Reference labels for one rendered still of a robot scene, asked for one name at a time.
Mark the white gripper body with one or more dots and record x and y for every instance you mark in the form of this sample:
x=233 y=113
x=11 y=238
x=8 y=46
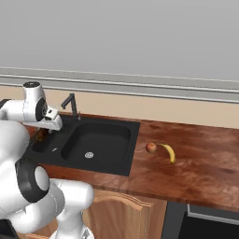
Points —
x=49 y=123

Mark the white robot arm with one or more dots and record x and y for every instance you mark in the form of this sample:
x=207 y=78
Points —
x=18 y=174

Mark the black sink tap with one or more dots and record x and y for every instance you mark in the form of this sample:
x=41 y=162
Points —
x=72 y=105

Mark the black kitchen sink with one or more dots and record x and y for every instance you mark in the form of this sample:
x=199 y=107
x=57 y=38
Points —
x=93 y=146

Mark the brown object behind gripper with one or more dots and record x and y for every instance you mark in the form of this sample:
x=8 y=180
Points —
x=39 y=134

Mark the red apple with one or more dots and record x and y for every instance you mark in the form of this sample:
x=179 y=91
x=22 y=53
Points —
x=151 y=147

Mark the wooden cupboard door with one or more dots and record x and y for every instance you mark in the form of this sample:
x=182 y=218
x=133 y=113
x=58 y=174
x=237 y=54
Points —
x=124 y=214

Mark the yellow banana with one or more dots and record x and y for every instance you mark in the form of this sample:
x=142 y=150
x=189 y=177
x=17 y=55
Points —
x=169 y=152

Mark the black dishwasher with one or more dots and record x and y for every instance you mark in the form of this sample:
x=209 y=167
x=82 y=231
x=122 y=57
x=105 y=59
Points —
x=205 y=225

